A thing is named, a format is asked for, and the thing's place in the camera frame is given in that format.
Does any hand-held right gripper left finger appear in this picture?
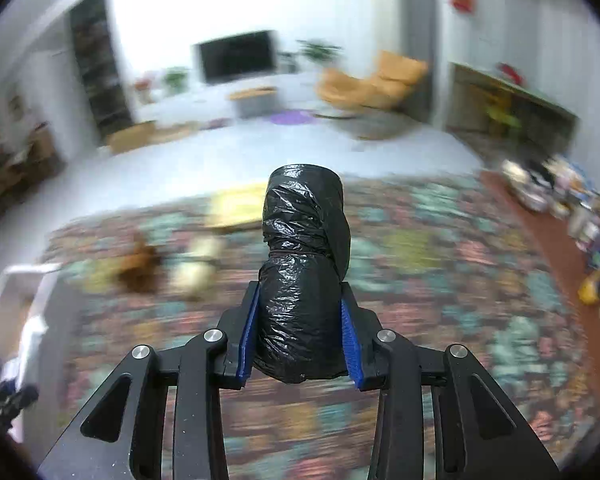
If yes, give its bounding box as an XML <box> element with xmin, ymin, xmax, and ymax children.
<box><xmin>37</xmin><ymin>280</ymin><xmax>262</xmax><ymax>480</ymax></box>

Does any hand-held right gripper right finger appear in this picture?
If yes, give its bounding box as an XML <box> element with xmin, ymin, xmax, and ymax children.
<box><xmin>341</xmin><ymin>281</ymin><xmax>562</xmax><ymax>480</ymax></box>

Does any black plastic bag roll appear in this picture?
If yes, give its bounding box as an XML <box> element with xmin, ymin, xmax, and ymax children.
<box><xmin>252</xmin><ymin>162</ymin><xmax>352</xmax><ymax>385</ymax></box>

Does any cream rolled cloth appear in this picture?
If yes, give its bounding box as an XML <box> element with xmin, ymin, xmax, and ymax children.
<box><xmin>171</xmin><ymin>236</ymin><xmax>223</xmax><ymax>302</ymax></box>

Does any brown knitted hat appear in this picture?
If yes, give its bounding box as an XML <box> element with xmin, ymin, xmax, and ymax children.
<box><xmin>116</xmin><ymin>242</ymin><xmax>162</xmax><ymax>293</ymax></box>

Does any yellow flat box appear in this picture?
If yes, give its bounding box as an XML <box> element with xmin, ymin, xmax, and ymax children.
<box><xmin>206</xmin><ymin>184</ymin><xmax>268</xmax><ymax>232</ymax></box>

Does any colourful woven printed blanket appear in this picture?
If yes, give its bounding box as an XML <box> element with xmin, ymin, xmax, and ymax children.
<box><xmin>37</xmin><ymin>172</ymin><xmax>600</xmax><ymax>480</ymax></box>

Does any purple floor mat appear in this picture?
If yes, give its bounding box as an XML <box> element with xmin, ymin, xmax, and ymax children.
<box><xmin>269</xmin><ymin>110</ymin><xmax>313</xmax><ymax>127</ymax></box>

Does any wooden coffee table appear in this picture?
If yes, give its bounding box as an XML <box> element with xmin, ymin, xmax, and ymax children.
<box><xmin>228</xmin><ymin>86</ymin><xmax>280</xmax><ymax>119</ymax></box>

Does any white television cabinet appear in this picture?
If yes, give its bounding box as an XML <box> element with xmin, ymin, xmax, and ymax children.
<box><xmin>135</xmin><ymin>72</ymin><xmax>326</xmax><ymax>123</ymax></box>

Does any pile of toys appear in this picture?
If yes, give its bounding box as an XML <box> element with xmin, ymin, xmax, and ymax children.
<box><xmin>500</xmin><ymin>154</ymin><xmax>600</xmax><ymax>307</ymax></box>

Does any bushy green potted plant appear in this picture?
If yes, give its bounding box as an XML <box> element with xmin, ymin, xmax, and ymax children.
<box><xmin>162</xmin><ymin>66</ymin><xmax>191</xmax><ymax>96</ymax></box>

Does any white vase with red flowers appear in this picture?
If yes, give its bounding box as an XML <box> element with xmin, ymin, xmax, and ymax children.
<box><xmin>134</xmin><ymin>74</ymin><xmax>158</xmax><ymax>106</ymax></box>

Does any orange lounge chair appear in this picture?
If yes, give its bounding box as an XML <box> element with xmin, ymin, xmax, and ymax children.
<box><xmin>317</xmin><ymin>50</ymin><xmax>430</xmax><ymax>113</ymax></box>

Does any black television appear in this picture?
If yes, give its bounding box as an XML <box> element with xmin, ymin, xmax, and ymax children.
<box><xmin>194</xmin><ymin>30</ymin><xmax>277</xmax><ymax>86</ymax></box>

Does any wooden sideboard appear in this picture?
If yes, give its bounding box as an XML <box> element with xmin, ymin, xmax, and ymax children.
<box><xmin>447</xmin><ymin>61</ymin><xmax>579</xmax><ymax>161</ymax></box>

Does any large green potted plant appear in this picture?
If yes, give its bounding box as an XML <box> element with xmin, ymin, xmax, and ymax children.
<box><xmin>297</xmin><ymin>39</ymin><xmax>343</xmax><ymax>68</ymax></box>

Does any dark glass display cabinet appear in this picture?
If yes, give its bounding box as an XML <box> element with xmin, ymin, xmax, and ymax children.
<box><xmin>69</xmin><ymin>0</ymin><xmax>133</xmax><ymax>133</ymax></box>

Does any red cloth item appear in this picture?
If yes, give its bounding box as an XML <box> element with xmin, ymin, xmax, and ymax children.
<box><xmin>496</xmin><ymin>62</ymin><xmax>525</xmax><ymax>85</ymax></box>

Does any white standing air conditioner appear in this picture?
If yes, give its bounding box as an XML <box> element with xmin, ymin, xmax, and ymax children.
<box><xmin>365</xmin><ymin>0</ymin><xmax>402</xmax><ymax>58</ymax></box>

